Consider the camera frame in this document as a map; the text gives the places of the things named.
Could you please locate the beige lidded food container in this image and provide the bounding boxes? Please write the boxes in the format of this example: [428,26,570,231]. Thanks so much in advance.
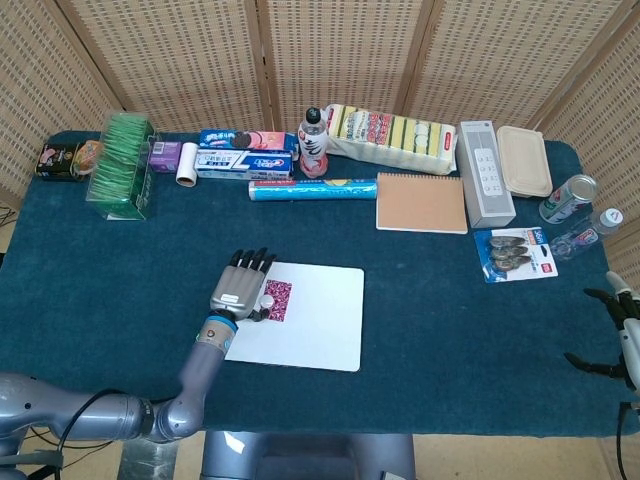
[495,125,554,199]

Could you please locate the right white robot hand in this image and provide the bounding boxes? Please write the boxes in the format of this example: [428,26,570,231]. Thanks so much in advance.
[563,270,640,392]

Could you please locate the brown spiral notebook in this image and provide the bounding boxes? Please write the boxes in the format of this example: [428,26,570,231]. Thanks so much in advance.
[375,171,470,236]

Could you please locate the blue cling film roll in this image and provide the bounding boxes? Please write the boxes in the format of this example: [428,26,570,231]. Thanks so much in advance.
[247,178,379,203]

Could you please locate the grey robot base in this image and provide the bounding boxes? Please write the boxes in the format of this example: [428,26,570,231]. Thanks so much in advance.
[199,430,417,480]

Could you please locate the green white drink can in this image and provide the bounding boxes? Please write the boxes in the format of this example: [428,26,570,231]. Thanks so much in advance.
[538,173,599,224]

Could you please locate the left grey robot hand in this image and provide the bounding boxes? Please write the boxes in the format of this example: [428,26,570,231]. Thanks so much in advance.
[208,246,279,324]

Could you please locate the white blue toothpaste box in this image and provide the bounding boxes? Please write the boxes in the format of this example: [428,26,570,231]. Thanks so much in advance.
[195,149,296,181]

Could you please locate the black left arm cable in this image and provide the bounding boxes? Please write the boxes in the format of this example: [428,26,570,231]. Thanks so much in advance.
[52,388,124,454]

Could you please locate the clear plastic water bottle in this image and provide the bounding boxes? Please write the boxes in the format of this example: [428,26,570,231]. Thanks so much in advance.
[549,207,625,260]

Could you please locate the blue binder clip pack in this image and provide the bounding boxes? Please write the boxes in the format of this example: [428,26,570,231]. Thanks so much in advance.
[472,225,560,285]

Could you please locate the pink patterned card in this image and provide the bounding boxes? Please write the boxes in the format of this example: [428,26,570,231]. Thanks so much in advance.
[263,279,294,323]

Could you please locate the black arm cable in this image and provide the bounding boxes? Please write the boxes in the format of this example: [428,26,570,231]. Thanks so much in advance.
[615,399,640,480]
[52,388,124,454]

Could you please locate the white board with black edge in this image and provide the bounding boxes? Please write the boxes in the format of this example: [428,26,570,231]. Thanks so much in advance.
[224,260,367,374]

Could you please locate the teal table cloth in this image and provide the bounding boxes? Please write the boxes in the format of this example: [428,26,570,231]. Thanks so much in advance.
[0,130,634,442]

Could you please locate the grey power strip box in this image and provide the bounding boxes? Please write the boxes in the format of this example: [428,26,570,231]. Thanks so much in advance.
[458,119,518,230]

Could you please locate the white pink drink bottle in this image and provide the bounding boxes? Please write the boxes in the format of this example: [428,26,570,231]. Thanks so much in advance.
[297,105,330,178]

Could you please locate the pack of yellow sponges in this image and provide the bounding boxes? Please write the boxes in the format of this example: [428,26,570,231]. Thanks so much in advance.
[324,103,459,177]

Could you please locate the small purple box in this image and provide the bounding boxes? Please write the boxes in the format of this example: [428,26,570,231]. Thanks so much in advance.
[147,140,184,174]

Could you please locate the blue pink cookie box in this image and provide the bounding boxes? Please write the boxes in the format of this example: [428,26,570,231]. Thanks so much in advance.
[199,129,301,152]

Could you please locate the black snack packet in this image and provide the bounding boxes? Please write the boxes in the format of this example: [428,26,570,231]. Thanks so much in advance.
[34,143,82,181]

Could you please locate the woven bamboo folding screen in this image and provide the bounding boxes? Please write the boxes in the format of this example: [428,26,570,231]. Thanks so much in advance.
[0,0,640,301]

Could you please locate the orange snack cup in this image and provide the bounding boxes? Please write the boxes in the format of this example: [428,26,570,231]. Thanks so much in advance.
[73,139,106,178]

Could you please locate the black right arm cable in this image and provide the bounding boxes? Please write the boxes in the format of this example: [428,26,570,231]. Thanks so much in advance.
[615,399,640,480]

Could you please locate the clear box of green tea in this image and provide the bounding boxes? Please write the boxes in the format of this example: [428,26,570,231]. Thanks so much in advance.
[85,113,159,222]

